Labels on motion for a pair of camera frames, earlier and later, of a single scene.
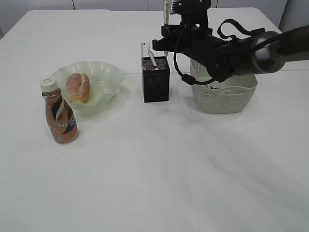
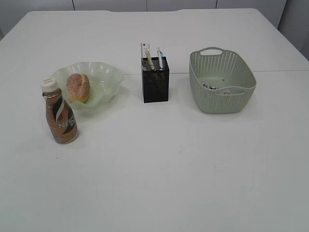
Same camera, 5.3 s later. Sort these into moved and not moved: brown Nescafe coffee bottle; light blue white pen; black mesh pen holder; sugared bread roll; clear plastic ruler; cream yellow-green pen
Moved: light blue white pen; cream yellow-green pen
Not moved: clear plastic ruler; sugared bread roll; brown Nescafe coffee bottle; black mesh pen holder
